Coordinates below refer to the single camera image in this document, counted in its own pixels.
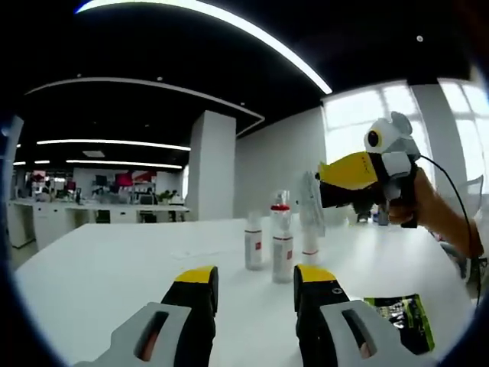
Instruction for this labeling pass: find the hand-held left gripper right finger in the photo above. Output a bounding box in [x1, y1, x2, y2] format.
[293, 264, 421, 367]

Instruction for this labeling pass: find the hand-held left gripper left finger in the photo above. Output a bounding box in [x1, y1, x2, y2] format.
[74, 265, 219, 367]

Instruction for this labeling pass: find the white skincare tube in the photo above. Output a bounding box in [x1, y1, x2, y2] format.
[297, 171, 326, 265]

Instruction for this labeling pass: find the clear skincare bottle red collar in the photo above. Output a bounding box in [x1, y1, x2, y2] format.
[269, 190, 296, 284]

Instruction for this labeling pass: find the small clear skincare bottle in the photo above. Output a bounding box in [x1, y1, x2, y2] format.
[244, 212, 265, 271]

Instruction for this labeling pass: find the silver green skincare sachet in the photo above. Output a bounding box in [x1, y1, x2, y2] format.
[362, 293, 437, 355]

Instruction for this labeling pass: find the person's right hand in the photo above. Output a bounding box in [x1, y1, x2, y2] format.
[386, 166, 422, 229]

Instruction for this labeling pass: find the wide white column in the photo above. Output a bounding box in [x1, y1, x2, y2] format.
[188, 110, 238, 222]

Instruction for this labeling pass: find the white office counter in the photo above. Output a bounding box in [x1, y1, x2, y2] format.
[7, 201, 191, 250]

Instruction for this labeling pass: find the ceiling light strip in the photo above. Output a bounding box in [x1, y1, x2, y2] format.
[35, 138, 192, 152]
[64, 159, 184, 170]

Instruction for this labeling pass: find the long curved ceiling light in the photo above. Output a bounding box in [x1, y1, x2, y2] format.
[74, 0, 334, 96]

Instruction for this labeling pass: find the white ceiling track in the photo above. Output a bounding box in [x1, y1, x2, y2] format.
[24, 77, 267, 135]

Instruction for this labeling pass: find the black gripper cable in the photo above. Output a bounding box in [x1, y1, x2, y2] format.
[418, 154, 485, 307]

